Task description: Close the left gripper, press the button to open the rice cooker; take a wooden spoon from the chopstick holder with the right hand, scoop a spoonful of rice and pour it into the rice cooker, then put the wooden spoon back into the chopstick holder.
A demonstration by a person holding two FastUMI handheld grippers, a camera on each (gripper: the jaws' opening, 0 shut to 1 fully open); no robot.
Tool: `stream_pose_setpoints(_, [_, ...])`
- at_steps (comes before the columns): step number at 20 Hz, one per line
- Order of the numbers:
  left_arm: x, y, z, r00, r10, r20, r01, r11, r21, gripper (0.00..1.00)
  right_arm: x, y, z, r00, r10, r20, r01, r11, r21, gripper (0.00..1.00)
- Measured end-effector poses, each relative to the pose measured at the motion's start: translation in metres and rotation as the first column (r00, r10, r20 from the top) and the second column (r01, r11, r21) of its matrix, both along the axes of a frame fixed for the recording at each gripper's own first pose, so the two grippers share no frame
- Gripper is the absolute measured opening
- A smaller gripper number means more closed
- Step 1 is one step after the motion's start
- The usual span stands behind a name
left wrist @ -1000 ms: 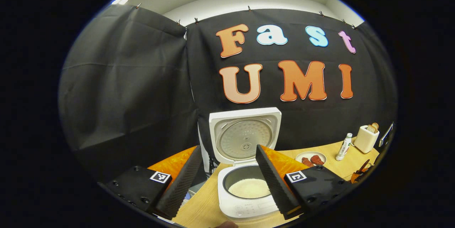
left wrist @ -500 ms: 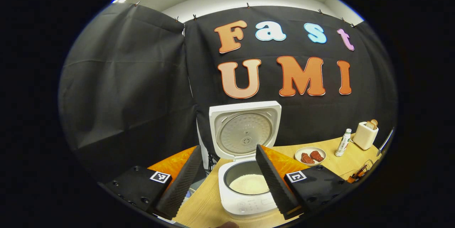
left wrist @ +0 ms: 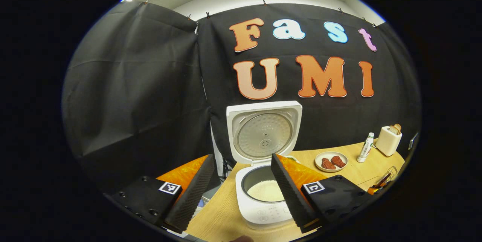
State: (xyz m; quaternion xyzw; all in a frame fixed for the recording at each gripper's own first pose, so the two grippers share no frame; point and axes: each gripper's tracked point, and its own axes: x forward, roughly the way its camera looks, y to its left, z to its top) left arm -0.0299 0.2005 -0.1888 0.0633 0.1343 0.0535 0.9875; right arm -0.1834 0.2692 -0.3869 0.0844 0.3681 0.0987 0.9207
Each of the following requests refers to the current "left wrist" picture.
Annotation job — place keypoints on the white rice cooker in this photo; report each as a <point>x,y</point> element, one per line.
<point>263,136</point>

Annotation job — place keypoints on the white rice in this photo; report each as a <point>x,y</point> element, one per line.
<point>265,192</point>

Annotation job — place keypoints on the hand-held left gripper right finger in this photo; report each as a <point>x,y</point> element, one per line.
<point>292,200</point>

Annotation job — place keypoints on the black backdrop cloth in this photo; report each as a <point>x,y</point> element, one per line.
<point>131,83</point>

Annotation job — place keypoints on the toasted bread slice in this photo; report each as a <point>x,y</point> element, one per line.
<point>395,129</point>

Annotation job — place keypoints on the white toaster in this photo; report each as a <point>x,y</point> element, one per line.
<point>386,142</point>

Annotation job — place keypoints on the white bottle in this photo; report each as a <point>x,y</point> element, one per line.
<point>365,149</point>

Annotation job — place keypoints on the white round plate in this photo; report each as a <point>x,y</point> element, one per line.
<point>319,157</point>

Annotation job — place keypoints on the dark wooden spoon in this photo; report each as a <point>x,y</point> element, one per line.
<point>384,179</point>

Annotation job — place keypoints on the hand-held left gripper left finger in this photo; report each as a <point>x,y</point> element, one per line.
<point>196,196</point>

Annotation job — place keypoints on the red meat piece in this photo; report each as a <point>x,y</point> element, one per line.
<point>338,161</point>
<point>328,164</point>

